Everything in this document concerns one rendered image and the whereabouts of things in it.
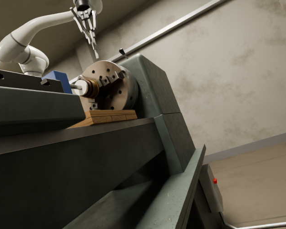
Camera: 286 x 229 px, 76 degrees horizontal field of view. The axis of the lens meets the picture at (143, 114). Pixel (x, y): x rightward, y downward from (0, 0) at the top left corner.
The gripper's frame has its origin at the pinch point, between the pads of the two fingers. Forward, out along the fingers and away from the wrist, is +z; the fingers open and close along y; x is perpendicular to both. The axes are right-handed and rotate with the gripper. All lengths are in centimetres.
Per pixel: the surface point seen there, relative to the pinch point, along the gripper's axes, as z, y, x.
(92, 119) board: 47, 7, -44
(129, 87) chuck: 32.2, 13.8, -4.3
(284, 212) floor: 130, 88, 40
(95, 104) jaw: 36.1, -4.2, -6.2
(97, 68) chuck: 17.4, -0.3, -1.1
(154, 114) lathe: 47, 22, 8
